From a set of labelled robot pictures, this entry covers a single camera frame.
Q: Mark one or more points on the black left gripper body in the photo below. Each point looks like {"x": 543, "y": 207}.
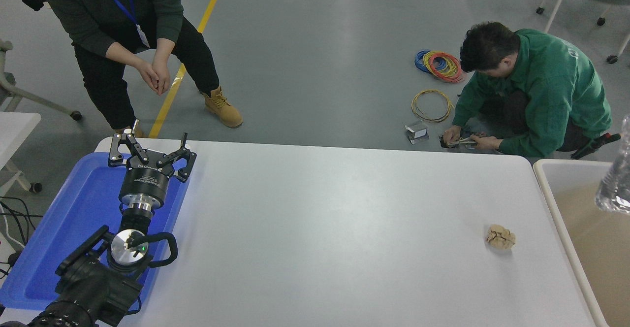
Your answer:
{"x": 145, "y": 184}

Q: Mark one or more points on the crouching person's right hand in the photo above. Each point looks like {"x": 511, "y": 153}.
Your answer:
{"x": 453, "y": 134}

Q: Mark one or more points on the large pale bin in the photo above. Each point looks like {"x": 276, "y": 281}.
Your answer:
{"x": 590, "y": 248}

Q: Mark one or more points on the red and black tool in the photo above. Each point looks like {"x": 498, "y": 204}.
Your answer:
{"x": 598, "y": 144}

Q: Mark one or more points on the standing person's left hand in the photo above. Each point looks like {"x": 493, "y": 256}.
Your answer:
{"x": 165, "y": 73}

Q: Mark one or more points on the crouching person's left hand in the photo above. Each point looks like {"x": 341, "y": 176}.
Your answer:
{"x": 487, "y": 143}

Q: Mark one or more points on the crumpled tan paper ball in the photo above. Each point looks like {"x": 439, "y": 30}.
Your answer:
{"x": 501, "y": 236}

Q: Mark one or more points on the blue plastic tray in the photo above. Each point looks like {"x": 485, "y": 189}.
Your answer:
{"x": 74, "y": 218}

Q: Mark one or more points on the small silver metal box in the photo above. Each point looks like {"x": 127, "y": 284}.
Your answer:
{"x": 417, "y": 132}

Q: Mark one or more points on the white side table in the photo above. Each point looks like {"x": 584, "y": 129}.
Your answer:
{"x": 15, "y": 130}

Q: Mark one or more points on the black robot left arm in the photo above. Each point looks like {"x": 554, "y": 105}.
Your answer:
{"x": 88, "y": 287}

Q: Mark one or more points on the standing person's right hand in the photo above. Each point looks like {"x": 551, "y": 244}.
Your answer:
{"x": 150, "y": 78}

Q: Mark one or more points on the grey wheeled chair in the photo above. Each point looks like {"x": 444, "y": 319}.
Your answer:
{"x": 10, "y": 88}

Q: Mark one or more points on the crouching person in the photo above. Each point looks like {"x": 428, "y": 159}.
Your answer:
{"x": 551, "y": 81}

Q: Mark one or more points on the standing person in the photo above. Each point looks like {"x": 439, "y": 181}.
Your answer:
{"x": 108, "y": 12}

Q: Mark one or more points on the silver foil tray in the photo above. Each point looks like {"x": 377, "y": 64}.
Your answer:
{"x": 615, "y": 184}

